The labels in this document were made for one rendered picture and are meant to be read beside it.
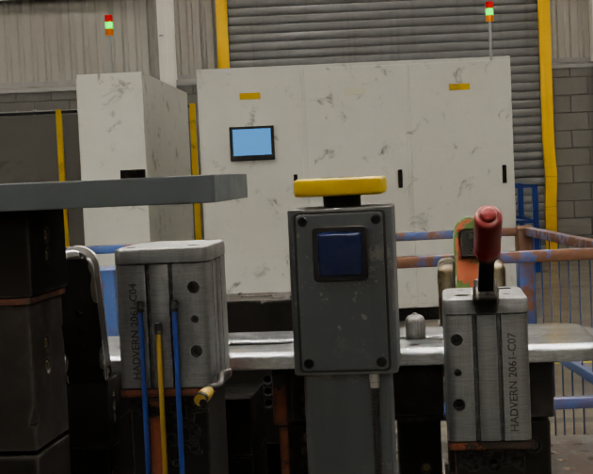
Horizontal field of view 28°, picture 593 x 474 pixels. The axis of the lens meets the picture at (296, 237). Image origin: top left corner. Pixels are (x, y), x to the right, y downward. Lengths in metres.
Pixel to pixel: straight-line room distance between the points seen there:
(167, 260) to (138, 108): 8.14
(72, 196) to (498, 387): 0.38
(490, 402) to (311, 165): 8.12
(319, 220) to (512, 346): 0.24
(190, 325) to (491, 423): 0.25
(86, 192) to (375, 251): 0.19
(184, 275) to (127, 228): 8.14
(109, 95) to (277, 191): 1.47
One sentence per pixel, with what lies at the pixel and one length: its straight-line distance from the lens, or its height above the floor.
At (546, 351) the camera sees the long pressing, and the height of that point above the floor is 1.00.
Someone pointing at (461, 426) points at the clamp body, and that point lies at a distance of 0.96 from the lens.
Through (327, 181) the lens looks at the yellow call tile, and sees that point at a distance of 0.78.
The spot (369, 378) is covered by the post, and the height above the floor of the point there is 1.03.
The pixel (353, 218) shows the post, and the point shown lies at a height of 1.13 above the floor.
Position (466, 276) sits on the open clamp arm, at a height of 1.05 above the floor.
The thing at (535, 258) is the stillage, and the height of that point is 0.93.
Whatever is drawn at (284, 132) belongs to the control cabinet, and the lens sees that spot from 9.05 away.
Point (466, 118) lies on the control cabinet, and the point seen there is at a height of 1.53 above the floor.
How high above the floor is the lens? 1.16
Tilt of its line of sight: 3 degrees down
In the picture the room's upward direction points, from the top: 3 degrees counter-clockwise
